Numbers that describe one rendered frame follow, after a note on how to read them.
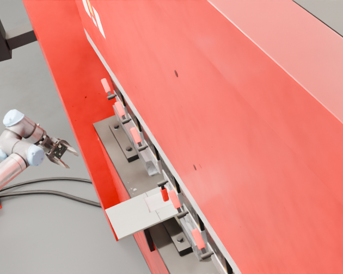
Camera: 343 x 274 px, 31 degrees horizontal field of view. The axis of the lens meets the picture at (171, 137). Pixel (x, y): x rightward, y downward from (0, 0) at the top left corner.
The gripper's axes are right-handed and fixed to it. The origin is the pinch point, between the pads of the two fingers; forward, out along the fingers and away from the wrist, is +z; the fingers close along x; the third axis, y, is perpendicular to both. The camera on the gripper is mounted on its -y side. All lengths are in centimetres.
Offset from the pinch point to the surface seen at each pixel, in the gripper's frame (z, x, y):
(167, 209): 24.4, 5.6, 41.9
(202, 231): 5, 5, 85
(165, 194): 8, 9, 56
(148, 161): 27.0, 18.9, 9.2
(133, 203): 18.7, 0.0, 29.0
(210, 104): -58, 25, 132
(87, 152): 36, 9, -53
